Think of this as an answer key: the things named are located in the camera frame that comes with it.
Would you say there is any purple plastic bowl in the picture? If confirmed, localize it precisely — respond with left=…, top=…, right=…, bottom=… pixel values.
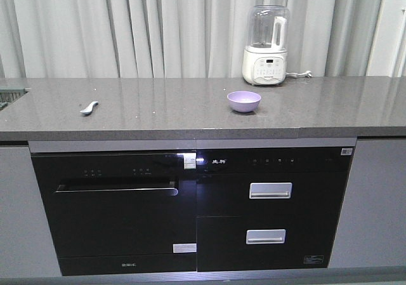
left=227, top=91, right=261, bottom=113

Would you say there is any light blue plastic spoon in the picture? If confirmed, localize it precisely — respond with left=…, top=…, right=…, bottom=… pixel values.
left=80, top=101, right=98, bottom=115

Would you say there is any black two-drawer cabinet appliance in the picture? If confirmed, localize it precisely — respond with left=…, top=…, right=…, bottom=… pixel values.
left=197, top=147, right=353, bottom=272

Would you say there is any white blender with glass jar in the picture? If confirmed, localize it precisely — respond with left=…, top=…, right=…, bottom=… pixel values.
left=242, top=5, right=289, bottom=86

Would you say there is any grey pleated curtain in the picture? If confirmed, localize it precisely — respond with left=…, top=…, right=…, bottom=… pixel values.
left=0, top=0, right=406, bottom=79

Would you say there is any dark sink basin rack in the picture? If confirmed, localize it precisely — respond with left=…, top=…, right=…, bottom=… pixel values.
left=0, top=88, right=30, bottom=110

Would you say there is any upper silver drawer handle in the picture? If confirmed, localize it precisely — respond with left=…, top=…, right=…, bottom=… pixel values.
left=249, top=182, right=292, bottom=199

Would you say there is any silver drawer handle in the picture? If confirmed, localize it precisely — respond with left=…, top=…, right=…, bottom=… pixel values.
left=249, top=182, right=292, bottom=199
left=246, top=229, right=286, bottom=244

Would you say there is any lower silver drawer handle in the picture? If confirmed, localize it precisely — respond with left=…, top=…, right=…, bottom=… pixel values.
left=246, top=229, right=286, bottom=244

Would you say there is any white blender power cord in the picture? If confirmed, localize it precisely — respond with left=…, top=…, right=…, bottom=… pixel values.
left=285, top=70, right=313, bottom=79

